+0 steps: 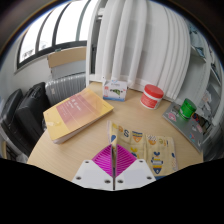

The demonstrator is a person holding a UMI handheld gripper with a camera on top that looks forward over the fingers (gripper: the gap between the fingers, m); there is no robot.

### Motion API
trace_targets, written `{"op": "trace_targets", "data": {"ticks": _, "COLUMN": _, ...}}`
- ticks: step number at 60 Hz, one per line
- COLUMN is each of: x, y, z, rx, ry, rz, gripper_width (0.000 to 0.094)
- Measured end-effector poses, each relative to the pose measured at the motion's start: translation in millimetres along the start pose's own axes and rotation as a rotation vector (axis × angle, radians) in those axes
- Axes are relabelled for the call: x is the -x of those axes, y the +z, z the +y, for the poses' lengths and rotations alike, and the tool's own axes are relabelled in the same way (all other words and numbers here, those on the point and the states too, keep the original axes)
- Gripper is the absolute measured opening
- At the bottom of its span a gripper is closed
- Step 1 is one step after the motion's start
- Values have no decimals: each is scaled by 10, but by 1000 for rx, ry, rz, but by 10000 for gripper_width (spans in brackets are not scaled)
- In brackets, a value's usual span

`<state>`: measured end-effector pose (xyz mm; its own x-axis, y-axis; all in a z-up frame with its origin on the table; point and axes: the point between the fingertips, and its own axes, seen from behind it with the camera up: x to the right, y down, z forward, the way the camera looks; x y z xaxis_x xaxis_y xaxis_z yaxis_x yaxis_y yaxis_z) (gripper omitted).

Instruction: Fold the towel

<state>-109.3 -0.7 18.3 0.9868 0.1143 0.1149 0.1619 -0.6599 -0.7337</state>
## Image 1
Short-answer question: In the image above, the silver ribbed suitcase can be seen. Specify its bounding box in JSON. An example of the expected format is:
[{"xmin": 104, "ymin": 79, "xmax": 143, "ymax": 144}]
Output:
[{"xmin": 44, "ymin": 72, "xmax": 89, "ymax": 107}]

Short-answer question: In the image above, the brown cardboard box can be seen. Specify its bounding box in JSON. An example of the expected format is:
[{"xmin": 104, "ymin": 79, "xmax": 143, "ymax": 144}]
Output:
[{"xmin": 46, "ymin": 46, "xmax": 88, "ymax": 81}]

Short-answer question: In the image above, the grey laptop with stickers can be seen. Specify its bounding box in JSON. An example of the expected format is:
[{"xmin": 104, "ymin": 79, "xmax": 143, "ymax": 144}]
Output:
[{"xmin": 161, "ymin": 101, "xmax": 215, "ymax": 154}]

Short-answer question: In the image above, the white curtain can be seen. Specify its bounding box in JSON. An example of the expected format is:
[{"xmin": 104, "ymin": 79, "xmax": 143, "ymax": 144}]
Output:
[{"xmin": 85, "ymin": 0, "xmax": 202, "ymax": 102}]

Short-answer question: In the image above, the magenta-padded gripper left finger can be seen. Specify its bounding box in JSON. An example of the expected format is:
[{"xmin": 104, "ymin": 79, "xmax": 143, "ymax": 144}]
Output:
[{"xmin": 71, "ymin": 143, "xmax": 116, "ymax": 191}]

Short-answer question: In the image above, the small white card box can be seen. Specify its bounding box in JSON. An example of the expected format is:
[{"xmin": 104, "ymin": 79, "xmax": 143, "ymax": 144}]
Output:
[{"xmin": 101, "ymin": 78, "xmax": 129, "ymax": 103}]

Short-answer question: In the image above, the green round jar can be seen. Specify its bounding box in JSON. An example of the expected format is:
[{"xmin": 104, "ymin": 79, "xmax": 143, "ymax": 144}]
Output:
[{"xmin": 177, "ymin": 97, "xmax": 198, "ymax": 122}]

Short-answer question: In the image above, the yellow and pink book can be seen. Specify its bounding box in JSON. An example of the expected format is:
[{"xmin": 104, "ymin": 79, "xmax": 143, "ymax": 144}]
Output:
[{"xmin": 42, "ymin": 86, "xmax": 115, "ymax": 145}]

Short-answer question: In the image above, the red-lidded white jar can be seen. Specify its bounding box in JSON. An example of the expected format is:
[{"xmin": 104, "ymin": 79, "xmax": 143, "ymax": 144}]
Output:
[{"xmin": 139, "ymin": 83, "xmax": 165, "ymax": 111}]

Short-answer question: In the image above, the black-framed window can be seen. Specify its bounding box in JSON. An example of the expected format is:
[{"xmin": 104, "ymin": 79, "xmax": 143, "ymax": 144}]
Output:
[{"xmin": 14, "ymin": 0, "xmax": 102, "ymax": 73}]

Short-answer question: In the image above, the white shelf unit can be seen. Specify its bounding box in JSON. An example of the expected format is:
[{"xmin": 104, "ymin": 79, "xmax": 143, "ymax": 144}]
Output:
[{"xmin": 186, "ymin": 19, "xmax": 224, "ymax": 134}]

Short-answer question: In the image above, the yellow fish-print towel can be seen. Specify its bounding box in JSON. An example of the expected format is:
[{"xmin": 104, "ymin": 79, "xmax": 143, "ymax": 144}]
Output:
[{"xmin": 106, "ymin": 120, "xmax": 180, "ymax": 182}]

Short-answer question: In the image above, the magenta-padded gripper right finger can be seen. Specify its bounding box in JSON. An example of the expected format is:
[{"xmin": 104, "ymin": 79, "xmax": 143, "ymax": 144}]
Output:
[{"xmin": 114, "ymin": 143, "xmax": 157, "ymax": 191}]

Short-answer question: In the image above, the black bag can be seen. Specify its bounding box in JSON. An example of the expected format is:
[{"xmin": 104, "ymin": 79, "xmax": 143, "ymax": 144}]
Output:
[{"xmin": 14, "ymin": 81, "xmax": 52, "ymax": 155}]

